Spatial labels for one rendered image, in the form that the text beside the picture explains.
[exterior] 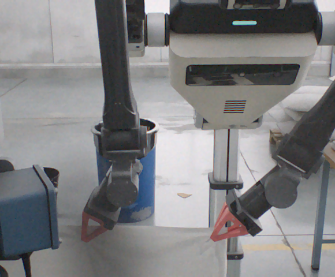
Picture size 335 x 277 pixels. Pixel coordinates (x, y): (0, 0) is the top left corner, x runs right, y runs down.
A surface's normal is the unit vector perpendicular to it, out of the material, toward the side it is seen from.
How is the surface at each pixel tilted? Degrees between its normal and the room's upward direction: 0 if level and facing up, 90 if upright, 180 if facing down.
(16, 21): 90
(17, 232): 90
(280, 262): 0
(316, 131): 100
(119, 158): 3
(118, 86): 108
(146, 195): 92
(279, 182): 79
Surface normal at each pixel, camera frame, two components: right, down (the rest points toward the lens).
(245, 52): 0.01, -0.54
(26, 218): 0.43, 0.27
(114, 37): 0.04, 0.58
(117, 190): 0.04, 0.35
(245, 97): 0.02, 0.84
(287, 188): -0.18, 0.11
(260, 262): 0.00, -0.96
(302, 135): -0.36, 0.43
